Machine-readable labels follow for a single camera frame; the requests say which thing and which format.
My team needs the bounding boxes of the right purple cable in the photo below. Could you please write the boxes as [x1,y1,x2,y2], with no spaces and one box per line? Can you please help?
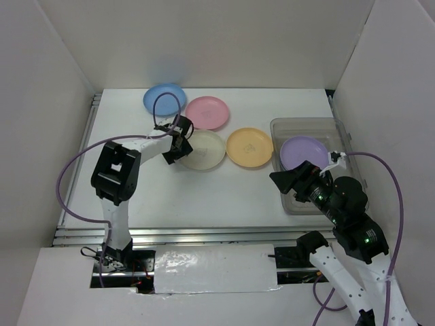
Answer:
[312,151,405,326]

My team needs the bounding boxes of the cream plastic plate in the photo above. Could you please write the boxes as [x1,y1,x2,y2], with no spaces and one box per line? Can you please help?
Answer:
[180,130,226,170]

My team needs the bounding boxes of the orange plastic plate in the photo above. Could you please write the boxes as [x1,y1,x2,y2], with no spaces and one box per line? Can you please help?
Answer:
[226,128,273,168]

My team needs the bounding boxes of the lilac plastic plate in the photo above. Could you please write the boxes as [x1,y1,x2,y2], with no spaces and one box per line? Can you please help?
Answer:
[279,136,329,170]

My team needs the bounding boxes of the white foam cover panel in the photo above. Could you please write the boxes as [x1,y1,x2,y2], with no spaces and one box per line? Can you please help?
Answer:
[154,244,279,294]

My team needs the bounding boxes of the pink plastic plate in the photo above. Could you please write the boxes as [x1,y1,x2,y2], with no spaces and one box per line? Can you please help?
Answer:
[185,96,230,130]

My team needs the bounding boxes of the clear plastic bin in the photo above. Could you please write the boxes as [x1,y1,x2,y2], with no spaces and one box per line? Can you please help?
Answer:
[270,117,366,215]

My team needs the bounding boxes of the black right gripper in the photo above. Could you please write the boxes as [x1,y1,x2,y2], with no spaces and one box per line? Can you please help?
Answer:
[268,158,341,222]

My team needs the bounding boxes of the blue plastic plate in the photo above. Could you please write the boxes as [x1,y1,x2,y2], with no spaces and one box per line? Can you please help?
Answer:
[143,84,187,117]

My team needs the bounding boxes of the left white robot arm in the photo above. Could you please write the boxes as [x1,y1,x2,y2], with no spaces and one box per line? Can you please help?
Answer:
[91,115,194,271]

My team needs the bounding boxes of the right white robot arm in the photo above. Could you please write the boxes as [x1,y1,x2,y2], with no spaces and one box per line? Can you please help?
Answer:
[270,161,418,325]

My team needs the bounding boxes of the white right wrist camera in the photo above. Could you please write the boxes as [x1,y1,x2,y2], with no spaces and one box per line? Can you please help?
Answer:
[320,151,347,175]

